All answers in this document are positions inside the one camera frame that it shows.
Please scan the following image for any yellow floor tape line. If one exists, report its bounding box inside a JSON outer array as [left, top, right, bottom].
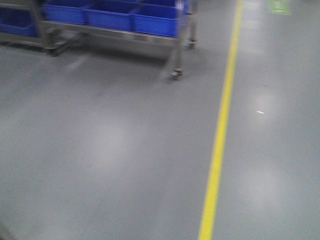
[[197, 0, 245, 240]]

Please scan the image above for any blue crate under table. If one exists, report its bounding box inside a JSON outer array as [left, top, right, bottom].
[[0, 7, 39, 38]]

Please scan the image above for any stainless steel rack frame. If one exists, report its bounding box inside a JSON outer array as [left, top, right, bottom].
[[0, 0, 198, 81]]

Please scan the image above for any blue crate on lower shelf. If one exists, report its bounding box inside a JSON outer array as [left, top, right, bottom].
[[83, 0, 140, 32], [42, 0, 96, 25], [130, 3, 185, 38]]

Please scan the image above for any green floor sign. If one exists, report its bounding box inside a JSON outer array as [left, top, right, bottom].
[[268, 0, 291, 16]]

